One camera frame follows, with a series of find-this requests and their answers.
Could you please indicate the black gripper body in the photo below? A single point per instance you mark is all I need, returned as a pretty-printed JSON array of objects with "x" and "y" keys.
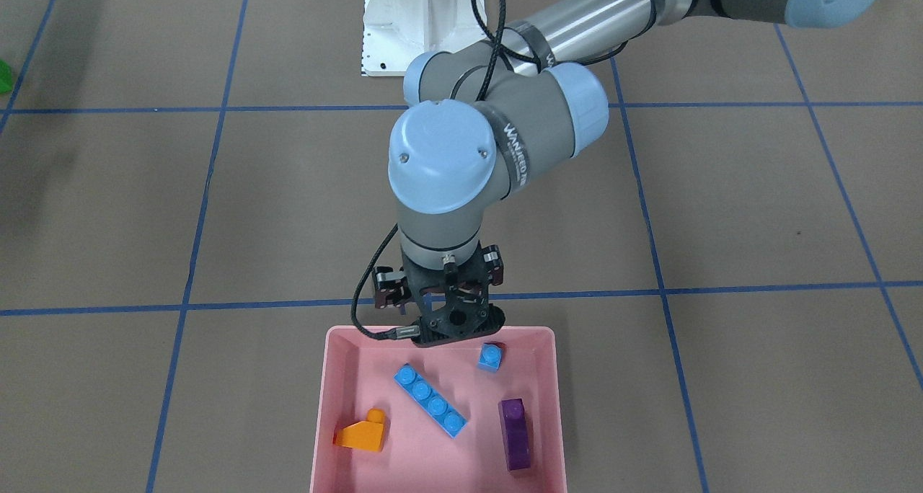
[{"x": 388, "y": 289}]

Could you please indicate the small blue block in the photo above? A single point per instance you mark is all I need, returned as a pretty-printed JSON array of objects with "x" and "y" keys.
[{"x": 491, "y": 357}]

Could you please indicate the long blue block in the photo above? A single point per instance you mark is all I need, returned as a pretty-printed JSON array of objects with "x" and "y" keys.
[{"x": 430, "y": 400}]

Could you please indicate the purple block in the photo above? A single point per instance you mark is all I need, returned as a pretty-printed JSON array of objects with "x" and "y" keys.
[{"x": 515, "y": 434}]

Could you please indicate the orange block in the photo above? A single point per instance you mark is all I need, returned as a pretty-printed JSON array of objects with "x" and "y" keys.
[{"x": 367, "y": 435}]

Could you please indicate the green block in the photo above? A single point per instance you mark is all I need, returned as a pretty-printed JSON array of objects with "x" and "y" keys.
[{"x": 6, "y": 78}]

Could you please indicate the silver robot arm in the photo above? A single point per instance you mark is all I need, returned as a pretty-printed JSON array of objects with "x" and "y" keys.
[{"x": 484, "y": 122}]

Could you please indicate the pink plastic box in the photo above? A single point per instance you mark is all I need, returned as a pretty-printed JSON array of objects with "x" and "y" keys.
[{"x": 475, "y": 416}]

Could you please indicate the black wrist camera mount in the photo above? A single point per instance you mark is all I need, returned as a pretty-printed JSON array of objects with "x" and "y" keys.
[{"x": 453, "y": 287}]

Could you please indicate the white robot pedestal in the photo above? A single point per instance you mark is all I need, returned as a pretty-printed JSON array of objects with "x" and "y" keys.
[{"x": 397, "y": 31}]

